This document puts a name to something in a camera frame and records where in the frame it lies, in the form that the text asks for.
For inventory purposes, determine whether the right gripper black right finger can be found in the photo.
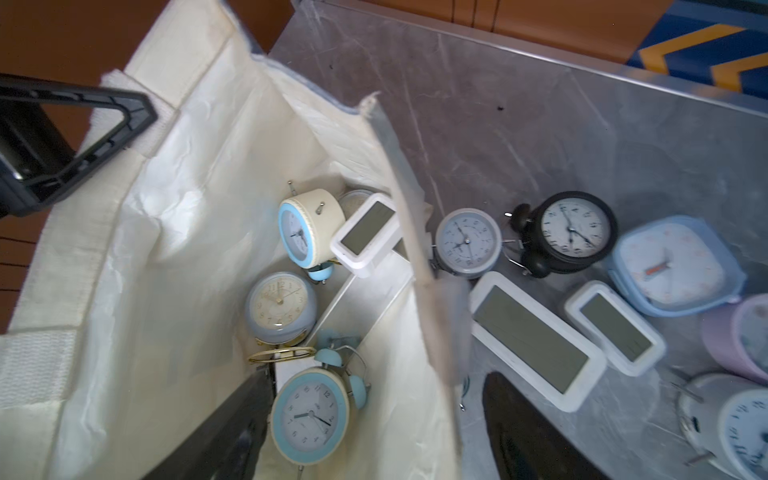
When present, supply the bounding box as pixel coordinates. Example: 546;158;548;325
482;372;607;479

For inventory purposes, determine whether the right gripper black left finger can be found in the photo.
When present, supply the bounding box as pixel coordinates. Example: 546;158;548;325
145;367;275;479

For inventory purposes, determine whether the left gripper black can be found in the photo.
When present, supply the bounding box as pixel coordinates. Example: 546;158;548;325
1;74;158;217

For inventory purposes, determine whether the large white digital clock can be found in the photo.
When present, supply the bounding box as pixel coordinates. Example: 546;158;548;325
469;271;607;413

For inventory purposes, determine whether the blue cream twin-bell clock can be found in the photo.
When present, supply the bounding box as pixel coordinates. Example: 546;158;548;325
268;345;370;478

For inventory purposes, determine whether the small white digital clock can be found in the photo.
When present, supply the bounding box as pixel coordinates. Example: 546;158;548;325
563;280;667;377

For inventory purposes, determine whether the cream round alarm clock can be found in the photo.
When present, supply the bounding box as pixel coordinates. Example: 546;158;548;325
245;271;317;364

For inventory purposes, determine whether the cream canvas bag starry print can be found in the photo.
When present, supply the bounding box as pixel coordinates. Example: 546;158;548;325
1;1;470;479

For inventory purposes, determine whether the white twin-bell alarm clock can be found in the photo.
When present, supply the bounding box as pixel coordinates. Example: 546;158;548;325
433;208;522;281

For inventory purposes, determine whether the black round alarm clock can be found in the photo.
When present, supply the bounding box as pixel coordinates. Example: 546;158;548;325
504;191;619;278

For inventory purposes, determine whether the yellow blue twin-bell clock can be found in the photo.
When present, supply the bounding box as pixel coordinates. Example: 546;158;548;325
277;180;346;284

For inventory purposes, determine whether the white green digital clock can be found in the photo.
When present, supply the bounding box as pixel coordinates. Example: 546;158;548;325
330;193;402;278

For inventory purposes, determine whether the white round alarm clock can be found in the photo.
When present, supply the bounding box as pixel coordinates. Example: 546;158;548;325
677;373;767;479

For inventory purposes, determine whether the light blue square alarm clock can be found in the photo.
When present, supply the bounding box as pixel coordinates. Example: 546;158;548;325
607;215;747;318

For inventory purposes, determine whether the pink round alarm clock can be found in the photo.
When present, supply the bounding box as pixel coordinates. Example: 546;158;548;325
701;293;767;385

